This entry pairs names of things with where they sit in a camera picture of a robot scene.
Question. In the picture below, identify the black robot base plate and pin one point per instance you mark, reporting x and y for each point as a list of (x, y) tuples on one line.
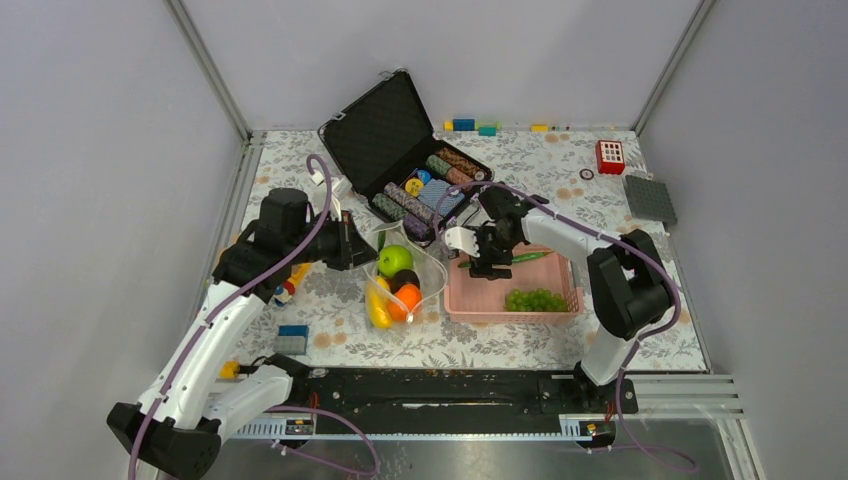
[(455, 402)]

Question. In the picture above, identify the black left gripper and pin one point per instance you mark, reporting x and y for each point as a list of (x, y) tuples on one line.
[(347, 257)]

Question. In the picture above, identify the dark purple toy plum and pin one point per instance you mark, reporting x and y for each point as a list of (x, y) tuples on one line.
[(403, 278)]

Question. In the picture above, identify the green purple poker chip row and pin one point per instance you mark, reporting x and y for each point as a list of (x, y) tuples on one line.
[(412, 225)]

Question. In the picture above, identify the yellow big blind button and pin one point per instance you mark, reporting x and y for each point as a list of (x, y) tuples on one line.
[(413, 186)]

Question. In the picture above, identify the red toy block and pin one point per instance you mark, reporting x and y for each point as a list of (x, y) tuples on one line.
[(610, 158)]

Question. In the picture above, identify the orange toy tangerine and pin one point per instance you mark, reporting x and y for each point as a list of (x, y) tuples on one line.
[(403, 304)]

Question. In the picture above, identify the green toy apple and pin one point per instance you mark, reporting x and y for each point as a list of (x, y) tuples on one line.
[(394, 258)]

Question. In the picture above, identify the grey building baseplate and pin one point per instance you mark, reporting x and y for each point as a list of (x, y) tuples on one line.
[(649, 200)]

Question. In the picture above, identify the small yellow toy block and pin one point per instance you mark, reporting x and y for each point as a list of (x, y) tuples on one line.
[(230, 370)]

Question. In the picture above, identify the green brown poker chip row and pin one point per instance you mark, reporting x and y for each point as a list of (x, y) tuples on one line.
[(454, 167)]

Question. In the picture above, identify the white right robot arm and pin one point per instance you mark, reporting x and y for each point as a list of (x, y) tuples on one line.
[(630, 288)]

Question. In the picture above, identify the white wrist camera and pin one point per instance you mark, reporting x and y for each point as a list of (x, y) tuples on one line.
[(462, 239), (340, 187)]

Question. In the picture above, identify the green toy grape bunch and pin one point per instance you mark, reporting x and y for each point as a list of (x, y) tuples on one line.
[(534, 300)]

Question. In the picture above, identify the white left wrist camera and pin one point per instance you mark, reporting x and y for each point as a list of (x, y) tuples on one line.
[(340, 187)]

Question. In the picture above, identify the pink plastic basket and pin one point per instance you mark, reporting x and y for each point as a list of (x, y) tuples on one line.
[(477, 300)]

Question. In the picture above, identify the yellow toy mango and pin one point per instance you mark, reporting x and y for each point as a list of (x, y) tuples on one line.
[(376, 297)]

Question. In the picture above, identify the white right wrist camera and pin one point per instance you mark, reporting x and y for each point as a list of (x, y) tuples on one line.
[(462, 239)]

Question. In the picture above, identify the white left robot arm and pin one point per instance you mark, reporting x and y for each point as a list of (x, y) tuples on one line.
[(176, 426)]

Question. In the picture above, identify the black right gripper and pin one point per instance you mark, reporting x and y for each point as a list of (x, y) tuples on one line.
[(482, 266)]

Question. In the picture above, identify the clear zip top bag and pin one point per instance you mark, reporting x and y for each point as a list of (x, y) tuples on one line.
[(431, 272)]

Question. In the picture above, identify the blue playing card deck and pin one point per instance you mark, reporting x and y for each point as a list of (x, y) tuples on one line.
[(436, 195)]

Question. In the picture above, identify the green toy chili pepper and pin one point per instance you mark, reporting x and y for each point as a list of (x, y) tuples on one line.
[(516, 259)]

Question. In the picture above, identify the blue yellow block row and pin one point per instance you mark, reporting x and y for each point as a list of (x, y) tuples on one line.
[(471, 125)]

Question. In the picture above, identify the blue grey toy block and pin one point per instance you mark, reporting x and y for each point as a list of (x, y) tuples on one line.
[(291, 340)]

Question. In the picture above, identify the black poker chip case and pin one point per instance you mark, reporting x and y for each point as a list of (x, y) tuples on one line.
[(385, 136)]

